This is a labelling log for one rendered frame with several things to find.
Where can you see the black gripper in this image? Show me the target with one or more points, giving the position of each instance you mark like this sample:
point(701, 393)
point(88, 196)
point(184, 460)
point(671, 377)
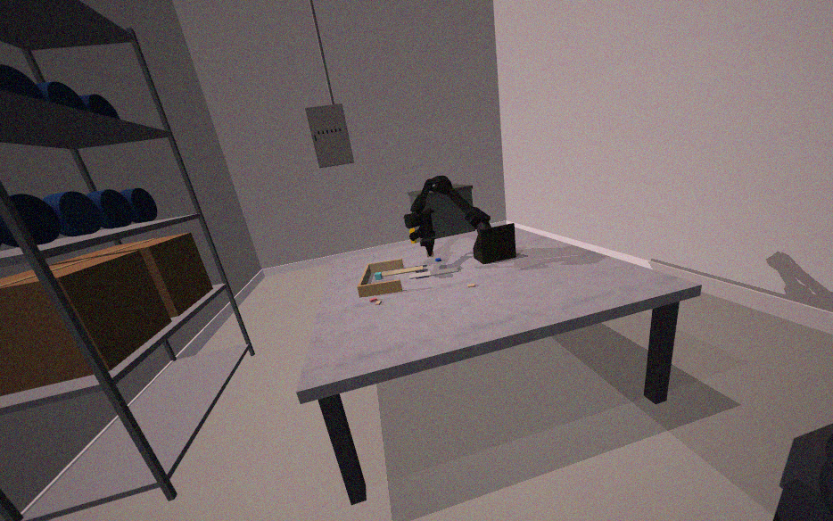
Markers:
point(427, 241)

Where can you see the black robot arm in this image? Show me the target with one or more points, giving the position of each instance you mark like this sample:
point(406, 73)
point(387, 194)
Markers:
point(474, 216)

